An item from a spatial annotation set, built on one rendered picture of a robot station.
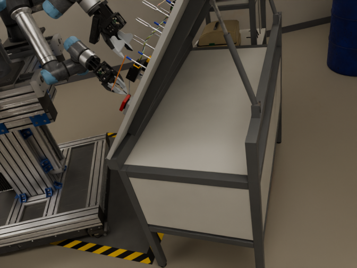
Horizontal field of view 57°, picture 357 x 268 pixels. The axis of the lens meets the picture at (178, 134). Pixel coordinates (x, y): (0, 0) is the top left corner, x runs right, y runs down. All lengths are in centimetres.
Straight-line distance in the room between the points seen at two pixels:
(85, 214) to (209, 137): 102
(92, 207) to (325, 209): 144
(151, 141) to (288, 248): 101
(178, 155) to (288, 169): 117
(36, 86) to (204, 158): 87
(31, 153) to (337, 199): 192
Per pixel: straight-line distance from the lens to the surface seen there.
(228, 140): 145
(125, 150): 147
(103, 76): 145
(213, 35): 240
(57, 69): 161
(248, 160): 118
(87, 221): 216
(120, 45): 132
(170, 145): 149
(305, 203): 224
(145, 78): 108
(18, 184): 244
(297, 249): 205
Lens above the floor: 174
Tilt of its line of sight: 38 degrees down
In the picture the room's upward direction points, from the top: 14 degrees counter-clockwise
